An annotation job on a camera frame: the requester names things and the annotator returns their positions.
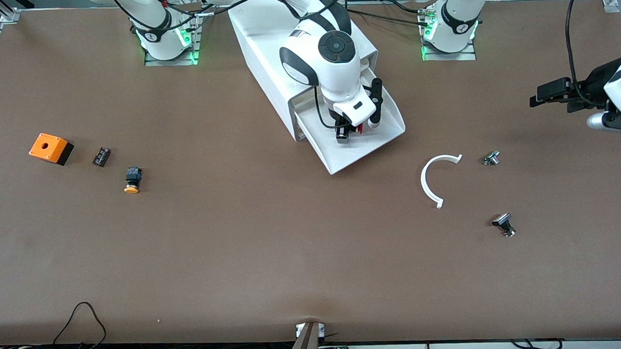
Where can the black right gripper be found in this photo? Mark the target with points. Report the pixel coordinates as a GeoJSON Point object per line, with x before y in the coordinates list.
{"type": "Point", "coordinates": [342, 127]}

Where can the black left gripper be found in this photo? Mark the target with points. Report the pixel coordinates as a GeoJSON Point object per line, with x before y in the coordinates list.
{"type": "Point", "coordinates": [593, 84]}

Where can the white plastic drawer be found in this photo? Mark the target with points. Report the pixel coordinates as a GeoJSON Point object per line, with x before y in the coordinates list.
{"type": "Point", "coordinates": [362, 151]}
{"type": "Point", "coordinates": [304, 98]}

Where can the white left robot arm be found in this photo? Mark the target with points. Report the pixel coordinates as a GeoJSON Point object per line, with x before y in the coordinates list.
{"type": "Point", "coordinates": [458, 16]}

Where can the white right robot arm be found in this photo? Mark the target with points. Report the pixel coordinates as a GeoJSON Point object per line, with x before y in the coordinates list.
{"type": "Point", "coordinates": [332, 74]}

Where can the white drawer cabinet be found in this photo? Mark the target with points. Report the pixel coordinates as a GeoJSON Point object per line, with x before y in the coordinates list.
{"type": "Point", "coordinates": [263, 56]}

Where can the black square push button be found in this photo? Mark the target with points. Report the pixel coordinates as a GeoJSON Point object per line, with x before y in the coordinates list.
{"type": "Point", "coordinates": [502, 220]}

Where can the yellow push button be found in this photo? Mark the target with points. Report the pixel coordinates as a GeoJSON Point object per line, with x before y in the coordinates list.
{"type": "Point", "coordinates": [132, 177]}

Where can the small green metal connector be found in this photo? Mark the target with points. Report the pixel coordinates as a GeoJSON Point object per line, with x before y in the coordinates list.
{"type": "Point", "coordinates": [491, 158]}

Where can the small black terminal block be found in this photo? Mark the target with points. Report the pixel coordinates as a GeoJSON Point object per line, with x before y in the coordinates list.
{"type": "Point", "coordinates": [101, 157]}

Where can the white semicircular plastic bracket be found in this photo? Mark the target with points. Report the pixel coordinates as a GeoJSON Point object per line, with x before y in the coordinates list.
{"type": "Point", "coordinates": [424, 184]}

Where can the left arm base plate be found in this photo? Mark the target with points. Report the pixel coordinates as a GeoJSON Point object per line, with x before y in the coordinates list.
{"type": "Point", "coordinates": [468, 56]}

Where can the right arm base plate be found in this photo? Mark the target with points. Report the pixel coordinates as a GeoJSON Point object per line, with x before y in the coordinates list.
{"type": "Point", "coordinates": [153, 62]}

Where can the brown camera stand post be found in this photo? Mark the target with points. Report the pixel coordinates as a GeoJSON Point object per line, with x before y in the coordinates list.
{"type": "Point", "coordinates": [305, 348]}

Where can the orange button enclosure box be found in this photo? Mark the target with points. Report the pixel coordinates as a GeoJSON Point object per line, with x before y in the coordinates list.
{"type": "Point", "coordinates": [47, 145]}

